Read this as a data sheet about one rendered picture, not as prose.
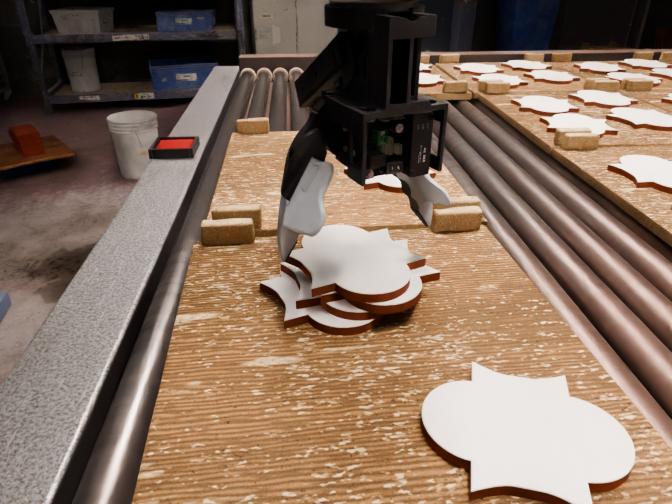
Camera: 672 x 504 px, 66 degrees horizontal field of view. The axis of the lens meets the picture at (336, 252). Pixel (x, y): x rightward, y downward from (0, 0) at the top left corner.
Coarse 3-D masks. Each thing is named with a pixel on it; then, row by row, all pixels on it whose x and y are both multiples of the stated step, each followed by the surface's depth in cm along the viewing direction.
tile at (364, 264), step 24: (312, 240) 52; (336, 240) 52; (360, 240) 52; (384, 240) 52; (312, 264) 48; (336, 264) 48; (360, 264) 48; (384, 264) 48; (408, 264) 48; (312, 288) 44; (336, 288) 45; (360, 288) 44; (384, 288) 44
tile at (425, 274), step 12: (420, 276) 48; (432, 276) 49; (408, 288) 46; (420, 288) 46; (324, 300) 46; (336, 300) 46; (348, 300) 46; (396, 300) 45; (408, 300) 45; (372, 312) 45; (384, 312) 44; (396, 312) 45
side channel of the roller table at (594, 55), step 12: (240, 60) 163; (252, 60) 164; (264, 60) 164; (276, 60) 164; (288, 60) 165; (300, 60) 165; (312, 60) 165; (432, 60) 168; (468, 60) 169; (480, 60) 169; (492, 60) 170; (504, 60) 170; (576, 60) 172; (588, 60) 172; (600, 60) 172; (612, 60) 173; (240, 72) 165; (288, 72) 166
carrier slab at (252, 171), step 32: (224, 160) 84; (256, 160) 84; (224, 192) 73; (256, 192) 73; (352, 192) 73; (384, 192) 73; (448, 192) 73; (352, 224) 64; (384, 224) 64; (416, 224) 64
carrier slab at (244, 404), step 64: (192, 256) 57; (256, 256) 57; (448, 256) 57; (192, 320) 47; (256, 320) 47; (384, 320) 47; (448, 320) 47; (512, 320) 47; (192, 384) 40; (256, 384) 40; (320, 384) 40; (384, 384) 40; (576, 384) 40; (192, 448) 35; (256, 448) 35; (320, 448) 35; (384, 448) 35; (640, 448) 35
